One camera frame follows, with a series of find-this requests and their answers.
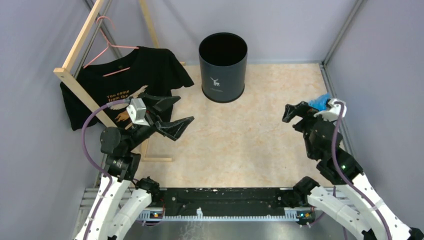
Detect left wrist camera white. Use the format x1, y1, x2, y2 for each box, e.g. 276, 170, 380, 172
126, 98, 150, 126

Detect wooden clothes rack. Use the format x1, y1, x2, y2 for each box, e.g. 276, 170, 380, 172
53, 0, 186, 163

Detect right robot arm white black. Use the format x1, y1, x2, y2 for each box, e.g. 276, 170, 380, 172
282, 98, 424, 240

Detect aluminium frame rail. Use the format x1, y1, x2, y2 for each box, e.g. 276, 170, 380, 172
76, 187, 362, 229

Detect dark round trash bin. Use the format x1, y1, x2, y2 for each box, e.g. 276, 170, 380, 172
198, 32, 248, 104

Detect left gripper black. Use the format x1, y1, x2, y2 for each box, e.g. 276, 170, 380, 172
126, 91, 195, 151

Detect blue plastic trash bag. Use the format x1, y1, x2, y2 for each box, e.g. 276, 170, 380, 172
308, 93, 331, 111

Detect pink clothes hanger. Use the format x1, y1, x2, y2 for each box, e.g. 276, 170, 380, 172
83, 15, 139, 77

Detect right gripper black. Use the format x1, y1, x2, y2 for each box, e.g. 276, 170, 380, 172
281, 100, 335, 159

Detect black printed t-shirt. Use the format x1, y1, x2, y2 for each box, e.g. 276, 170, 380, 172
59, 46, 194, 131

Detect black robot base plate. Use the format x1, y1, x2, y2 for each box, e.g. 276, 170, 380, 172
152, 187, 301, 217

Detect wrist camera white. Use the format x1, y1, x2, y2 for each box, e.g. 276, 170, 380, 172
313, 98, 347, 122
126, 98, 150, 126

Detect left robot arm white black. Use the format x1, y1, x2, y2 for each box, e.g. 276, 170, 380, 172
75, 93, 195, 240

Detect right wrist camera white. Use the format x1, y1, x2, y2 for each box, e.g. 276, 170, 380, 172
313, 98, 347, 122

